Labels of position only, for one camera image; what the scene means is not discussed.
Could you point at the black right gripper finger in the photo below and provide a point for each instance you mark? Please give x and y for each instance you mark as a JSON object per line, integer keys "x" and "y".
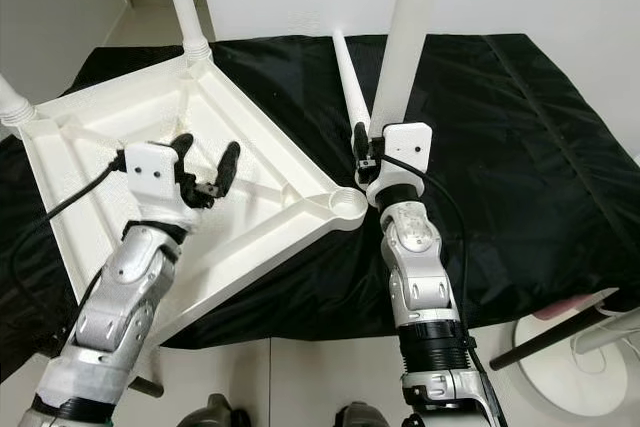
{"x": 360, "y": 142}

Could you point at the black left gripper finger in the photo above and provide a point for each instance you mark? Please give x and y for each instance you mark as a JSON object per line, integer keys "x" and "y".
{"x": 229, "y": 167}
{"x": 184, "y": 147}

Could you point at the white plastic table leg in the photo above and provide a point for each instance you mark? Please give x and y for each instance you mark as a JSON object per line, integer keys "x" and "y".
{"x": 182, "y": 7}
{"x": 350, "y": 97}
{"x": 15, "y": 107}
{"x": 410, "y": 37}

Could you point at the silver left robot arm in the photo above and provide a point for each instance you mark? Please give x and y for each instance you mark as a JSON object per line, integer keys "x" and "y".
{"x": 130, "y": 297}

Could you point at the black fabric table cover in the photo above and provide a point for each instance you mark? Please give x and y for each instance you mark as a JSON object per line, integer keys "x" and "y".
{"x": 530, "y": 147}

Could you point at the dark metal table leg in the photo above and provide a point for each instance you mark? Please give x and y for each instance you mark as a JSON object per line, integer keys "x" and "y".
{"x": 148, "y": 385}
{"x": 555, "y": 332}

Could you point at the grey robot left leg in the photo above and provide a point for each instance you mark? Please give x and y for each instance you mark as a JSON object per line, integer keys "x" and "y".
{"x": 210, "y": 413}

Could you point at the grey robot leg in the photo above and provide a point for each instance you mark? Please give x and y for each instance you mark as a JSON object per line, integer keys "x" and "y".
{"x": 362, "y": 417}
{"x": 210, "y": 413}

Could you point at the grey robot right leg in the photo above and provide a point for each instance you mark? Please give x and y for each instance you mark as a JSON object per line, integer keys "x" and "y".
{"x": 362, "y": 417}

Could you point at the white floor fan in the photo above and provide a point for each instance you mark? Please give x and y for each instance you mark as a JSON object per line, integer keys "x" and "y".
{"x": 575, "y": 377}

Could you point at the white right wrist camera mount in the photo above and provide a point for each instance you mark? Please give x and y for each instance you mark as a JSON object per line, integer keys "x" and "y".
{"x": 405, "y": 152}

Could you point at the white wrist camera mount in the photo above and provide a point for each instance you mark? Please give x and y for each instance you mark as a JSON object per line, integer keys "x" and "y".
{"x": 155, "y": 182}
{"x": 405, "y": 152}

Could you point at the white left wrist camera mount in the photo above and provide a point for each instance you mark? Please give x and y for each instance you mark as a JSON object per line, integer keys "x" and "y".
{"x": 155, "y": 182}

